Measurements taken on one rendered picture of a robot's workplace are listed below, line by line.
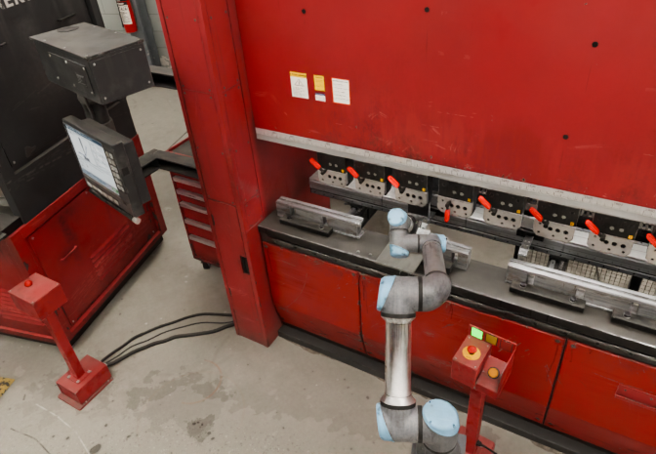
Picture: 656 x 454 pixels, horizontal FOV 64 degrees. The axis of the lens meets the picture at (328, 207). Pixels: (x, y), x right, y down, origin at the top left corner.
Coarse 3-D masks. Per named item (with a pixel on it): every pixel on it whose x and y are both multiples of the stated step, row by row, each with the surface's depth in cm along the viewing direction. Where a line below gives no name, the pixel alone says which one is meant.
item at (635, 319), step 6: (612, 312) 212; (618, 312) 212; (612, 318) 211; (618, 318) 210; (624, 318) 209; (630, 318) 209; (636, 318) 209; (642, 318) 208; (648, 318) 208; (624, 324) 210; (630, 324) 208; (636, 324) 207; (642, 324) 206; (648, 324) 206; (654, 324) 206; (642, 330) 207; (648, 330) 205; (654, 330) 204
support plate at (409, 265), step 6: (384, 252) 238; (378, 258) 235; (384, 258) 235; (390, 258) 234; (396, 258) 234; (402, 258) 234; (408, 258) 233; (414, 258) 233; (420, 258) 233; (384, 264) 231; (390, 264) 231; (396, 264) 231; (402, 264) 231; (408, 264) 230; (414, 264) 230; (402, 270) 228; (408, 270) 227; (414, 270) 226
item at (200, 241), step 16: (176, 144) 341; (176, 176) 342; (176, 192) 351; (192, 192) 343; (192, 208) 349; (192, 224) 359; (208, 224) 352; (192, 240) 373; (208, 240) 363; (208, 256) 374
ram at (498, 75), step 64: (256, 0) 221; (320, 0) 206; (384, 0) 194; (448, 0) 182; (512, 0) 172; (576, 0) 163; (640, 0) 154; (256, 64) 240; (320, 64) 222; (384, 64) 207; (448, 64) 194; (512, 64) 183; (576, 64) 172; (640, 64) 163; (320, 128) 240; (384, 128) 223; (448, 128) 208; (512, 128) 195; (576, 128) 183; (640, 128) 173; (512, 192) 209; (576, 192) 195; (640, 192) 184
